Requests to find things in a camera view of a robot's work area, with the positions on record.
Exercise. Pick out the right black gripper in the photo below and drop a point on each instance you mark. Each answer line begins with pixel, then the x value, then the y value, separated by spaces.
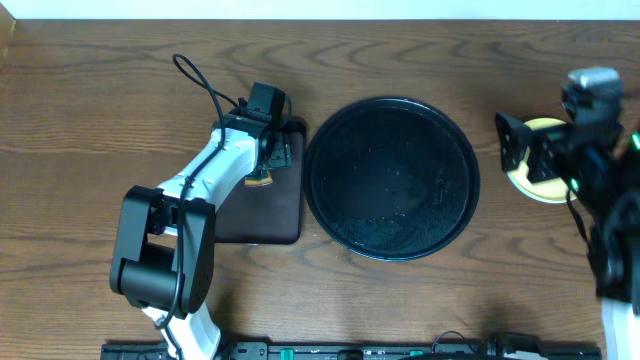
pixel 551 146

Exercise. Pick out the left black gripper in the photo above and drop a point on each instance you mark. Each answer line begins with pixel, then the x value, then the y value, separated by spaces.
pixel 280 151

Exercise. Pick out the yellow green scrub sponge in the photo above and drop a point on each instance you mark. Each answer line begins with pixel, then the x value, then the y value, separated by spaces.
pixel 262 178

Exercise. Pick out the yellow plate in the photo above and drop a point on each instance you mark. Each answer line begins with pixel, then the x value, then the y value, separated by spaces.
pixel 537 189

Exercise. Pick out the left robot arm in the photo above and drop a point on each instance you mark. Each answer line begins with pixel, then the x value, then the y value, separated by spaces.
pixel 162 261

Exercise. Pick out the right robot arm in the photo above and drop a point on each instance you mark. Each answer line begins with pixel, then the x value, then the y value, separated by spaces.
pixel 613 255

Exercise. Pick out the black rectangular water tray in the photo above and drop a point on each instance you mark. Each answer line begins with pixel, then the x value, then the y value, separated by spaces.
pixel 267 214

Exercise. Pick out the black round serving tray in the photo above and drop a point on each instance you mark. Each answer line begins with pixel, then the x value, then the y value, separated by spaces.
pixel 391 178

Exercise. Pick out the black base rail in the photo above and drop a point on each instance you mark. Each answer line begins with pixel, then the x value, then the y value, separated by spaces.
pixel 449 345

